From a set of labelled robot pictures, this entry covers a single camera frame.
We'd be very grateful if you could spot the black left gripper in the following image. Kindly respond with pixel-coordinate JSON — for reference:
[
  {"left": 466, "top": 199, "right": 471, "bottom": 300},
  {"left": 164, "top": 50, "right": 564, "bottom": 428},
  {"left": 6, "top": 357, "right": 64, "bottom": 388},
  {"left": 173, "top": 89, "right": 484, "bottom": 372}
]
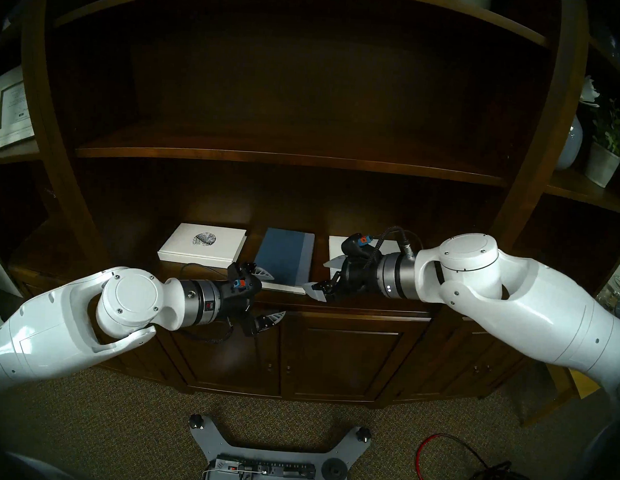
[{"left": 217, "top": 262, "right": 289, "bottom": 340}]

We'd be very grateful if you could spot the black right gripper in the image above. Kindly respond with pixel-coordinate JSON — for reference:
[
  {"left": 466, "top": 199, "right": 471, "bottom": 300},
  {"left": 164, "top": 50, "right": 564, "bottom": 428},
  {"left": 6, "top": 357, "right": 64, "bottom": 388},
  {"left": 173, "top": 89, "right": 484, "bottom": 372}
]
[{"left": 301, "top": 251, "right": 386, "bottom": 305}]

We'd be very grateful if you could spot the white book pale blue spine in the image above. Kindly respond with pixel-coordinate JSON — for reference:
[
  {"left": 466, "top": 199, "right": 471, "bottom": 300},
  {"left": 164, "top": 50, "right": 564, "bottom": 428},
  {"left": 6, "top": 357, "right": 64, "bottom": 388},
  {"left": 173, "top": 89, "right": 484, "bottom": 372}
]
[{"left": 328, "top": 235, "right": 400, "bottom": 272}]

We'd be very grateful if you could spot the blue cover hardback book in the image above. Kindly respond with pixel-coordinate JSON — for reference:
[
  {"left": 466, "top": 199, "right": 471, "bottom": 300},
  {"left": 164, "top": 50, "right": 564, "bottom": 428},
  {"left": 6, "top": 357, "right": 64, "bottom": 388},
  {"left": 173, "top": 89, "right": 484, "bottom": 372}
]
[{"left": 254, "top": 227, "right": 316, "bottom": 295}]

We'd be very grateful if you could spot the white book with round print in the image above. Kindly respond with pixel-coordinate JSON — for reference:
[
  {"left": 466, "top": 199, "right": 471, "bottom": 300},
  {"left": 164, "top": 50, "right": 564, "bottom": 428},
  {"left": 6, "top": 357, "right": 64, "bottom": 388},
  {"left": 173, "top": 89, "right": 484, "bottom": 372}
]
[{"left": 157, "top": 221, "right": 248, "bottom": 269}]

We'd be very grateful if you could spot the dark brown wooden bookcase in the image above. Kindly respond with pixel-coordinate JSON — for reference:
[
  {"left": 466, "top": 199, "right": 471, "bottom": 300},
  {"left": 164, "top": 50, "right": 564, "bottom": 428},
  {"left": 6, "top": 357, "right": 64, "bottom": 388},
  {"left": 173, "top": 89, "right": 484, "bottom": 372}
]
[{"left": 0, "top": 0, "right": 620, "bottom": 420}]

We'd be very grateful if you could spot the black power strip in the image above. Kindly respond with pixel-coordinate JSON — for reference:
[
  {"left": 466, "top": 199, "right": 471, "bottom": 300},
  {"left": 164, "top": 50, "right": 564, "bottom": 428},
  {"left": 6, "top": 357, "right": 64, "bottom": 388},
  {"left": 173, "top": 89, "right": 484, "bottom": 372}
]
[{"left": 210, "top": 454, "right": 320, "bottom": 480}]

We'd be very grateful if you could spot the white round vase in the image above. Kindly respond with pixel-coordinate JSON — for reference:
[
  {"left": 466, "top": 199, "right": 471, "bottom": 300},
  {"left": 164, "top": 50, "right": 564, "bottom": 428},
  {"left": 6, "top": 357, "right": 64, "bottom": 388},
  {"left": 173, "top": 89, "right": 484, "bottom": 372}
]
[{"left": 554, "top": 114, "right": 585, "bottom": 172}]

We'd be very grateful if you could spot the light wooden side table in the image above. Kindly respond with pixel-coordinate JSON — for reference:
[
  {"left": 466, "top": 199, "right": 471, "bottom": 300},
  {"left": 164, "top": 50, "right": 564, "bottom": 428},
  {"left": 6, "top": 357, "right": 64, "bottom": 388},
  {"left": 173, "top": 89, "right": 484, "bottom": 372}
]
[{"left": 520, "top": 365, "right": 605, "bottom": 432}]

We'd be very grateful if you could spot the clear glass jar with sticks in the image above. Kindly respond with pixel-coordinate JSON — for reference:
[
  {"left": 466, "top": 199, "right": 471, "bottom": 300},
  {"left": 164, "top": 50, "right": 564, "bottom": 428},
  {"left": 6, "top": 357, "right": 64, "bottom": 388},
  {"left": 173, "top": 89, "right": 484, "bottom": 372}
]
[{"left": 595, "top": 274, "right": 620, "bottom": 306}]

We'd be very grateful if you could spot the green plant in white pot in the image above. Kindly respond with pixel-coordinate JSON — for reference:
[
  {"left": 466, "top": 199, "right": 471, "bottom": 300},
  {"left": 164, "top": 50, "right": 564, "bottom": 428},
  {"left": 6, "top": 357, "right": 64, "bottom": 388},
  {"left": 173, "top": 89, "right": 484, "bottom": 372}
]
[{"left": 583, "top": 96, "right": 620, "bottom": 189}]

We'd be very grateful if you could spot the white framed certificate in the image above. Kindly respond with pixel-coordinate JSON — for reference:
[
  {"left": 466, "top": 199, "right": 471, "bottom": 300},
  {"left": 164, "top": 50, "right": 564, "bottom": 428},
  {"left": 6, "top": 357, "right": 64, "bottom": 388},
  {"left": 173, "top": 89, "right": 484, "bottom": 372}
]
[{"left": 0, "top": 64, "right": 39, "bottom": 156}]

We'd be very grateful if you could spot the white artificial flower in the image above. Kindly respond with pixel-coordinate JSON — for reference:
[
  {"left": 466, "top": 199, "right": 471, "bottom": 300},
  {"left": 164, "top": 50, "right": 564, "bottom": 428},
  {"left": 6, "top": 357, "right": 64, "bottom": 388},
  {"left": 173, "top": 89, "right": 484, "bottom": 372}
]
[{"left": 578, "top": 75, "right": 602, "bottom": 108}]

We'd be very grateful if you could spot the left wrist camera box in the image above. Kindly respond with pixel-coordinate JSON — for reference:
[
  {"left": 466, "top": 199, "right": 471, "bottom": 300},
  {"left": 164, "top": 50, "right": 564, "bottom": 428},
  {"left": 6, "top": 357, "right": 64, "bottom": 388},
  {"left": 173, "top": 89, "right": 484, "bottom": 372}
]
[{"left": 227, "top": 263, "right": 252, "bottom": 294}]

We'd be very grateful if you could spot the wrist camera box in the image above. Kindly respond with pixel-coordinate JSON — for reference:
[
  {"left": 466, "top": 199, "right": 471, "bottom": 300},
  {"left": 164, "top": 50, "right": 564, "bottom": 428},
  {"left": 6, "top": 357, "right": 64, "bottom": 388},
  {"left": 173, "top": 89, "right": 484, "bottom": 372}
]
[
  {"left": 227, "top": 263, "right": 252, "bottom": 294},
  {"left": 343, "top": 233, "right": 376, "bottom": 259}
]

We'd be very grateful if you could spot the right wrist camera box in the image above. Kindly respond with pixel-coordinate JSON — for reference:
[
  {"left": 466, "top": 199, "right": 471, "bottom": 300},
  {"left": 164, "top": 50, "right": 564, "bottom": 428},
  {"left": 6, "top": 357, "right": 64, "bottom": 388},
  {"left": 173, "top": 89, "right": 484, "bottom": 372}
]
[{"left": 343, "top": 233, "right": 376, "bottom": 259}]

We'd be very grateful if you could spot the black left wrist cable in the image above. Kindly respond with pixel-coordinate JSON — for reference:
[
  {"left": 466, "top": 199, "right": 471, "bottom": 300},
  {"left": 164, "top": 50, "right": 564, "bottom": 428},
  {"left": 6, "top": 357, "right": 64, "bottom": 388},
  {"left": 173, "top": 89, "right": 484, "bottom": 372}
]
[{"left": 180, "top": 313, "right": 235, "bottom": 345}]

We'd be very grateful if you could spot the grey metal robot base plate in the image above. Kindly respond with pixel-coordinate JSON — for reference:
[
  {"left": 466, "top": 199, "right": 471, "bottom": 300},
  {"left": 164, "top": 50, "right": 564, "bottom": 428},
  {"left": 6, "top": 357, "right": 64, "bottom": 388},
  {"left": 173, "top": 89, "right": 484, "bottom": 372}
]
[{"left": 185, "top": 414, "right": 373, "bottom": 480}]

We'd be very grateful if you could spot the red cable coil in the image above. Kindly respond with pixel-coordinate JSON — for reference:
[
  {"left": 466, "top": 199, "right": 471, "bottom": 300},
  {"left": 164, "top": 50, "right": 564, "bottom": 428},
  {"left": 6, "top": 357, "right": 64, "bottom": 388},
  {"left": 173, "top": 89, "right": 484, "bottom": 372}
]
[{"left": 414, "top": 431, "right": 551, "bottom": 480}]

